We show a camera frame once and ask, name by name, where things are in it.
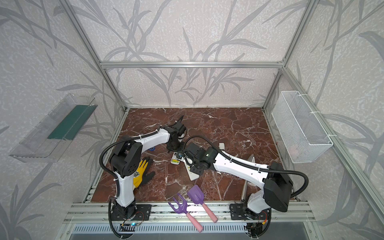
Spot white remote with red buttons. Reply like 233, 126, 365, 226
171, 153, 184, 165

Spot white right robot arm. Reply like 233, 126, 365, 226
182, 143, 293, 214

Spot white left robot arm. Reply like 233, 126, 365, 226
110, 122, 187, 208

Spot white air conditioner remote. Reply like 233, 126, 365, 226
185, 163, 200, 181

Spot purple garden shovel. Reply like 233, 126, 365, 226
187, 185, 218, 223

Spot metal garden trowel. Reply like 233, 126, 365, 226
240, 154, 256, 202

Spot purple garden fork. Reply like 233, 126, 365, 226
168, 193, 204, 233

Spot yellow black work glove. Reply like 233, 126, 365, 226
133, 157, 155, 189

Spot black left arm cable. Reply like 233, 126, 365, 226
98, 115, 185, 181

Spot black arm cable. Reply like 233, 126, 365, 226
182, 134, 310, 199
98, 115, 185, 181

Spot white wire mesh basket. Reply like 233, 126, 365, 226
272, 91, 333, 164

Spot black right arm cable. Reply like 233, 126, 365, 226
182, 134, 310, 199

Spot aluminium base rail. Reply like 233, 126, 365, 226
56, 201, 323, 240

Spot clear acrylic wall shelf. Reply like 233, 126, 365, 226
9, 94, 98, 163

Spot aluminium frame profiles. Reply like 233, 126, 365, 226
59, 1, 384, 222

